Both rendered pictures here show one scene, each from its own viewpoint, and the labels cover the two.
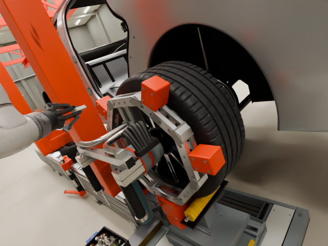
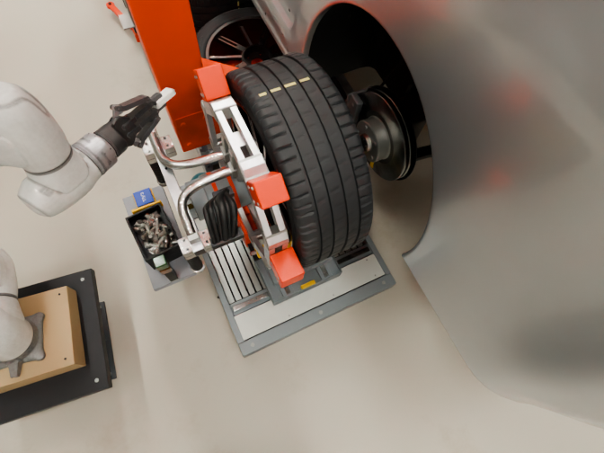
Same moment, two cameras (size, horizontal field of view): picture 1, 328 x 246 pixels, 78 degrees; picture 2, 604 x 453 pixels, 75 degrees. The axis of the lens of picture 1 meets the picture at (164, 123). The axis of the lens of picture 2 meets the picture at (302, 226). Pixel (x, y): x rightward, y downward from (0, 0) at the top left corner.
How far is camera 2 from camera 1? 0.80 m
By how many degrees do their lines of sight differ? 48
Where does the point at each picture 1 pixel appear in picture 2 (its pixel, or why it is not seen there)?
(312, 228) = (384, 295)
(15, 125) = (75, 187)
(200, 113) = (306, 236)
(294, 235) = (359, 295)
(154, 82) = (269, 191)
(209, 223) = not seen: hidden behind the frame
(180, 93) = (299, 206)
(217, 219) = not seen: hidden behind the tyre
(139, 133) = (223, 226)
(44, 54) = not seen: outside the picture
